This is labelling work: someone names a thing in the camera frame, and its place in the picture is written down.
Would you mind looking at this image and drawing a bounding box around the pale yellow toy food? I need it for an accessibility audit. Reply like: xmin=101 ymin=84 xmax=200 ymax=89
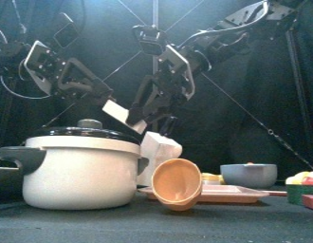
xmin=284 ymin=171 xmax=313 ymax=186

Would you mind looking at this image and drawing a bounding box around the grey toy bowl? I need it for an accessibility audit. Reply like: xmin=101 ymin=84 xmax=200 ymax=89
xmin=219 ymin=162 xmax=278 ymax=190

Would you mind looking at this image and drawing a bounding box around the white toy cooking pot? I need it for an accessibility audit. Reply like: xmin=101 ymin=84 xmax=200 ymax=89
xmin=0 ymin=135 xmax=151 ymax=211

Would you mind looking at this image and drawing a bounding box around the orange toy bowl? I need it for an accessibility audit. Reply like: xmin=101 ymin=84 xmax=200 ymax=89
xmin=151 ymin=158 xmax=204 ymax=213

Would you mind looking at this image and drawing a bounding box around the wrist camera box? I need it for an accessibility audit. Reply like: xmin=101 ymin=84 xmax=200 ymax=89
xmin=50 ymin=12 xmax=81 ymax=49
xmin=132 ymin=24 xmax=171 ymax=57

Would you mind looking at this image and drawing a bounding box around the diagonal frame cord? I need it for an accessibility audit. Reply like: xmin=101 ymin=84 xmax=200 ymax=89
xmin=202 ymin=71 xmax=313 ymax=173

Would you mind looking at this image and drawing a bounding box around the red toy block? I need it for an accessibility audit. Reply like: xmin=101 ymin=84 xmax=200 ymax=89
xmin=301 ymin=194 xmax=313 ymax=211

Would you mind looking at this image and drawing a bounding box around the pink rectangular tray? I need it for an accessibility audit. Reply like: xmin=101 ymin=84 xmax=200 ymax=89
xmin=137 ymin=184 xmax=272 ymax=204

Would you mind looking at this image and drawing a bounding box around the black slanted stand pole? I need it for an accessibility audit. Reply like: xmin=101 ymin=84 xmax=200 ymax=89
xmin=284 ymin=28 xmax=313 ymax=156

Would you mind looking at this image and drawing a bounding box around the yellow toy food piece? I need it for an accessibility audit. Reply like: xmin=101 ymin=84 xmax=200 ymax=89
xmin=200 ymin=172 xmax=226 ymax=186

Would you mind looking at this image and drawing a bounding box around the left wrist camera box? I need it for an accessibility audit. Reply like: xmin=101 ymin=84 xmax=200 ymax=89
xmin=50 ymin=12 xmax=81 ymax=49

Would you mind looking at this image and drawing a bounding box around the brown stick handle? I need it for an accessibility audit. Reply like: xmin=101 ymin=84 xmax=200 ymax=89
xmin=262 ymin=190 xmax=288 ymax=197

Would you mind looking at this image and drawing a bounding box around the vertical metal frame pole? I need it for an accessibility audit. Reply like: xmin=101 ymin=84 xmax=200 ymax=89
xmin=152 ymin=0 xmax=160 ymax=132

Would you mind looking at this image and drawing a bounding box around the green toy box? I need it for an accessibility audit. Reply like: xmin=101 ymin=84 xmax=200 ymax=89
xmin=286 ymin=184 xmax=313 ymax=206

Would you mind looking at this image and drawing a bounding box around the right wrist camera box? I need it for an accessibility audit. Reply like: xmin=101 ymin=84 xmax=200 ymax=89
xmin=132 ymin=24 xmax=171 ymax=57

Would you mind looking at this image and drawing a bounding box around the black pot lid grey knob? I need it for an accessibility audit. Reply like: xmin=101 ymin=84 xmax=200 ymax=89
xmin=30 ymin=118 xmax=143 ymax=145

